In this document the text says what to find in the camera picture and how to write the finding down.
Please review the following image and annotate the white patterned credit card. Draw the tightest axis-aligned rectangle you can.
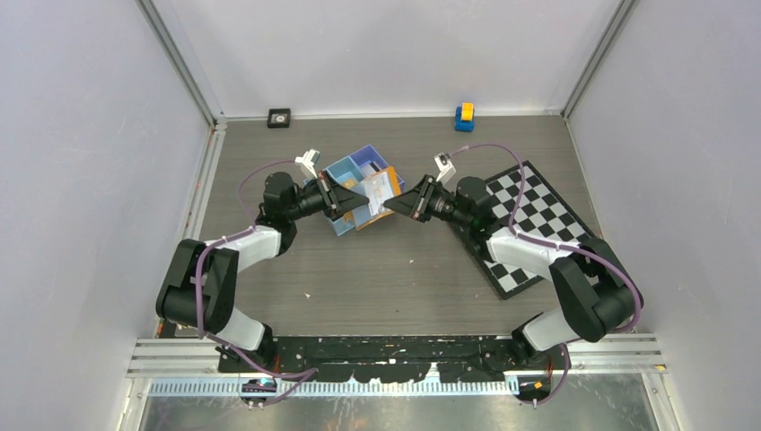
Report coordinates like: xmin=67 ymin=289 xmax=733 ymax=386
xmin=362 ymin=172 xmax=395 ymax=217

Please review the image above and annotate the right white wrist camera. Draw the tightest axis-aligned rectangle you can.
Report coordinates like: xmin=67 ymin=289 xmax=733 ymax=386
xmin=433 ymin=153 xmax=456 ymax=185

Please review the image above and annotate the blue yellow toy block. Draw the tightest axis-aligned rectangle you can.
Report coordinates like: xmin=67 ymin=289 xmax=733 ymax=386
xmin=454 ymin=102 xmax=475 ymax=133

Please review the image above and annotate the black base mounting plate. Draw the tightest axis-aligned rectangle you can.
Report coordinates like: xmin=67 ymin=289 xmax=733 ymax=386
xmin=216 ymin=335 xmax=570 ymax=383

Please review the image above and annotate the small black square box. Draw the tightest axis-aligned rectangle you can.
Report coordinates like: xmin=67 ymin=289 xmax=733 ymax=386
xmin=267 ymin=108 xmax=292 ymax=129

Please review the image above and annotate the black white checkerboard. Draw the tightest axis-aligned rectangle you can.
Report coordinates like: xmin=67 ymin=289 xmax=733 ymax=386
xmin=449 ymin=161 xmax=595 ymax=300

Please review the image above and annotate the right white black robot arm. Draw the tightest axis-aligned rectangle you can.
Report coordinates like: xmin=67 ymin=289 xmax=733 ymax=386
xmin=384 ymin=175 xmax=643 ymax=369

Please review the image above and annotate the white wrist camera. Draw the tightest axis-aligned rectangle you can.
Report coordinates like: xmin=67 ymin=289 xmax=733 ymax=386
xmin=294 ymin=148 xmax=320 ymax=180
xmin=433 ymin=153 xmax=456 ymax=185

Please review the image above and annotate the blue purple three-drawer organizer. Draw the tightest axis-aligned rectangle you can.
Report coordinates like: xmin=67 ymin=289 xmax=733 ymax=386
xmin=325 ymin=145 xmax=405 ymax=236

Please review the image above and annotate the orange leather card holder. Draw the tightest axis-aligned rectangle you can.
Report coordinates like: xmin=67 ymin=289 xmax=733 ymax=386
xmin=352 ymin=166 xmax=402 ymax=231

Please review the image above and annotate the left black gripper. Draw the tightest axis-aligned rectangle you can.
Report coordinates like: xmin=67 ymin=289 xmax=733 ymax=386
xmin=285 ymin=172 xmax=368 ymax=222

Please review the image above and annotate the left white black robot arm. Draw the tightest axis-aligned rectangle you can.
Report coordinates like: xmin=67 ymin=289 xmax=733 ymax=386
xmin=155 ymin=172 xmax=369 ymax=372

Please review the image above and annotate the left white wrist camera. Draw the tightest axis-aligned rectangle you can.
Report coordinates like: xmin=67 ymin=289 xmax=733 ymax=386
xmin=294 ymin=148 xmax=320 ymax=180

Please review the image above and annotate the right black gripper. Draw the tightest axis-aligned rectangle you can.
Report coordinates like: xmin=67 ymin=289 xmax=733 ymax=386
xmin=384 ymin=175 xmax=472 ymax=230

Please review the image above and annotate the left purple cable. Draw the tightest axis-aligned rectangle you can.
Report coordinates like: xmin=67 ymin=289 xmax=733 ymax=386
xmin=195 ymin=158 xmax=325 ymax=409

